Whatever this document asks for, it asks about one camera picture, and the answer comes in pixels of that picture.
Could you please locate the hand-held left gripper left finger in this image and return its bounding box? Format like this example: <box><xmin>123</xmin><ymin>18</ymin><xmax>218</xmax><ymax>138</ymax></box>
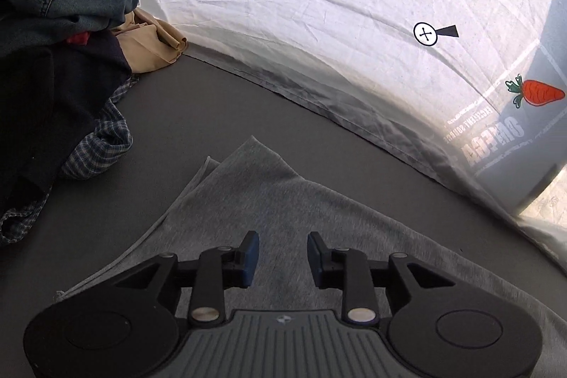
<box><xmin>113</xmin><ymin>230</ymin><xmax>260</xmax><ymax>327</ymax></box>

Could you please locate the dark navy garment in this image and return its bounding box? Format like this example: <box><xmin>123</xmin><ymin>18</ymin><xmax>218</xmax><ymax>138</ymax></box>
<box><xmin>0</xmin><ymin>33</ymin><xmax>134</xmax><ymax>206</ymax></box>

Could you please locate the blue denim garment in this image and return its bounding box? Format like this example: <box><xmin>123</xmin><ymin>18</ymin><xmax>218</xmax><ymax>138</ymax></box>
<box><xmin>0</xmin><ymin>0</ymin><xmax>141</xmax><ymax>47</ymax></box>

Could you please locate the white plastic sheet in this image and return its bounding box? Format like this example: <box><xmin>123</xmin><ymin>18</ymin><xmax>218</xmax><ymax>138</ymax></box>
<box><xmin>122</xmin><ymin>0</ymin><xmax>567</xmax><ymax>255</ymax></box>

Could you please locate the beige cloth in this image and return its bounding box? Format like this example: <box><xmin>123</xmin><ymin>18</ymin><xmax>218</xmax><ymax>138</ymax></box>
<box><xmin>110</xmin><ymin>8</ymin><xmax>189</xmax><ymax>74</ymax></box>

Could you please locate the grey knit garment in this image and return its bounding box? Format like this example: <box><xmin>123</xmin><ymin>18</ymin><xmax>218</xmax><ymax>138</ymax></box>
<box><xmin>55</xmin><ymin>135</ymin><xmax>567</xmax><ymax>378</ymax></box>

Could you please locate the blue plaid shirt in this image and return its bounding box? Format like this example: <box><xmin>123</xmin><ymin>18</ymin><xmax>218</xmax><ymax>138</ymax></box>
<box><xmin>0</xmin><ymin>76</ymin><xmax>134</xmax><ymax>247</ymax></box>

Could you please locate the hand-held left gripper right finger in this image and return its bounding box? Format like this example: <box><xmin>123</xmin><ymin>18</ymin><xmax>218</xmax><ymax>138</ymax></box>
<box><xmin>307</xmin><ymin>231</ymin><xmax>457</xmax><ymax>325</ymax></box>

